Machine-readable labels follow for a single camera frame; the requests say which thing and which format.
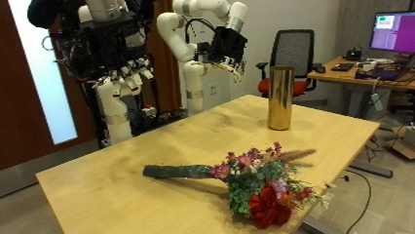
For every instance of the tall gold cylinder vase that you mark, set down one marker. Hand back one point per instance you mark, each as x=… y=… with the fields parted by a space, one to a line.
x=281 y=97

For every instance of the black mesh red seat chair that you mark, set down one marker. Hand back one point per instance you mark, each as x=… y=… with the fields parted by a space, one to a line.
x=295 y=48

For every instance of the black rounded cover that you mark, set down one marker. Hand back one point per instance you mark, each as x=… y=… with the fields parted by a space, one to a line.
x=43 y=13

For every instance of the white box with red button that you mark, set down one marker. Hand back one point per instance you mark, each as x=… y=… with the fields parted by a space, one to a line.
x=150 y=111

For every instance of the black computer mouse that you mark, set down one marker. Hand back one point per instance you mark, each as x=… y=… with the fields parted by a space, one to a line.
x=320 y=69

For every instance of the flat black desk device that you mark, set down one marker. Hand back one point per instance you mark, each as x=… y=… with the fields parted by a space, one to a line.
x=342 y=67

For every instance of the brown door with glass panel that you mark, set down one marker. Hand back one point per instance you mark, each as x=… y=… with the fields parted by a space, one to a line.
x=18 y=97

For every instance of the wooden office desk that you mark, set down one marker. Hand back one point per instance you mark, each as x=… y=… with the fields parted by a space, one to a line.
x=341 y=78

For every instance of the black desk phone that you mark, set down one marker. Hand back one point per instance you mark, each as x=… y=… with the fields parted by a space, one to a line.
x=353 y=54

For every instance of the white hanging power adapter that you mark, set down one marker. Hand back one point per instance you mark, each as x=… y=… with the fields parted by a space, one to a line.
x=377 y=101

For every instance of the computer monitor with purple screen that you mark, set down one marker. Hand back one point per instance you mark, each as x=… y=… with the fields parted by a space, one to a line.
x=396 y=32

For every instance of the grey table foot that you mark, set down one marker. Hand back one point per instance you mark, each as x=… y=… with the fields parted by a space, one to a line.
x=372 y=169

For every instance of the cardboard box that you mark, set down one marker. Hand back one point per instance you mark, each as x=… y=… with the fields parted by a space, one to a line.
x=402 y=146

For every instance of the white wall socket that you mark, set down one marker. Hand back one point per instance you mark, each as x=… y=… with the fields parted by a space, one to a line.
x=213 y=89

